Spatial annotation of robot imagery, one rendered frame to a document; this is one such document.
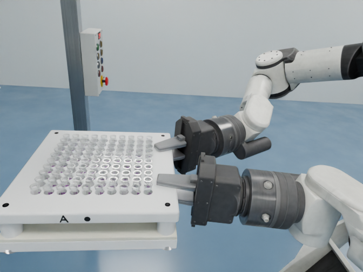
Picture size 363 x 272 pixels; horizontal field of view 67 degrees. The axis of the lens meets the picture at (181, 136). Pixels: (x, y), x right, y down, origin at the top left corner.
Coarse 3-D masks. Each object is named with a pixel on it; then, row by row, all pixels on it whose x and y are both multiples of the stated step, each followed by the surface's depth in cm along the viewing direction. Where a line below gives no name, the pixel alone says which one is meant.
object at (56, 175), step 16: (80, 144) 50; (96, 144) 52; (112, 144) 51; (128, 144) 51; (64, 160) 46; (80, 160) 45; (96, 160) 46; (128, 160) 47; (64, 176) 41; (80, 176) 42; (112, 176) 42; (128, 176) 43
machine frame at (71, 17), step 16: (64, 0) 101; (64, 16) 104; (80, 16) 109; (64, 32) 106; (80, 48) 110; (80, 64) 112; (80, 80) 116; (80, 96) 119; (80, 112) 122; (80, 128) 125
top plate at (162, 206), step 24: (48, 144) 51; (144, 144) 53; (24, 168) 43; (120, 168) 45; (168, 168) 47; (24, 192) 38; (168, 192) 41; (0, 216) 35; (24, 216) 35; (48, 216) 36; (72, 216) 36; (96, 216) 36; (120, 216) 37; (144, 216) 37; (168, 216) 37
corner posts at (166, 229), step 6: (162, 222) 38; (168, 222) 38; (174, 222) 39; (0, 228) 36; (6, 228) 36; (12, 228) 36; (18, 228) 37; (162, 228) 39; (168, 228) 39; (174, 228) 40; (6, 234) 37; (12, 234) 37; (18, 234) 37; (162, 234) 39; (168, 234) 39
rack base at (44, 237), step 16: (32, 224) 39; (48, 224) 40; (64, 224) 40; (80, 224) 40; (96, 224) 40; (112, 224) 41; (128, 224) 41; (144, 224) 41; (0, 240) 37; (16, 240) 37; (32, 240) 37; (48, 240) 37; (64, 240) 38; (80, 240) 38; (96, 240) 38; (112, 240) 39; (128, 240) 39; (144, 240) 39; (160, 240) 39; (176, 240) 40
